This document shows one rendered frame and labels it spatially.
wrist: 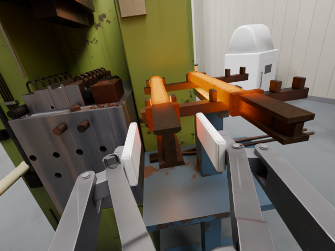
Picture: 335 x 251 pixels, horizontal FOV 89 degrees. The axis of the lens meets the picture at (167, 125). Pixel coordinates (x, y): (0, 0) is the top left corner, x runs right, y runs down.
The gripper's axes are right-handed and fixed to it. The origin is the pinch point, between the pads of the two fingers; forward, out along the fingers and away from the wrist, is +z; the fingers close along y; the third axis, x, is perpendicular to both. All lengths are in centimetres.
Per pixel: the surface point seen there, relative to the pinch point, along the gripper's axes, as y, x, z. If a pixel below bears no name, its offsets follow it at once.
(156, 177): -4.5, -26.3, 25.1
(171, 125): 0.2, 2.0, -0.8
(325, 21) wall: 247, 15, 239
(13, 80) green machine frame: -58, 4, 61
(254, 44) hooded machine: 153, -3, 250
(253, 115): 11.7, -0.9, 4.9
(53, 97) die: -36, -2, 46
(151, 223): -6.1, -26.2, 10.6
